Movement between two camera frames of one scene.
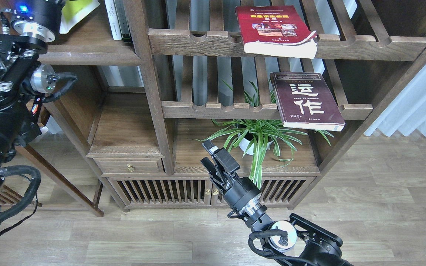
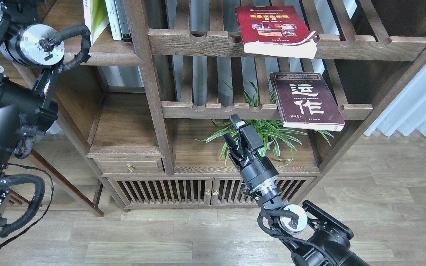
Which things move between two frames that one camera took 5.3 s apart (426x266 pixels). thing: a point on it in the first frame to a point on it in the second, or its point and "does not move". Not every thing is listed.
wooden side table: [62, 139] does not move
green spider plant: [256, 133] does not move
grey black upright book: [122, 20] does not move
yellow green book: [73, 12] to [99, 18]
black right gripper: [242, 193] to [254, 169]
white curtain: [422, 105] does not move
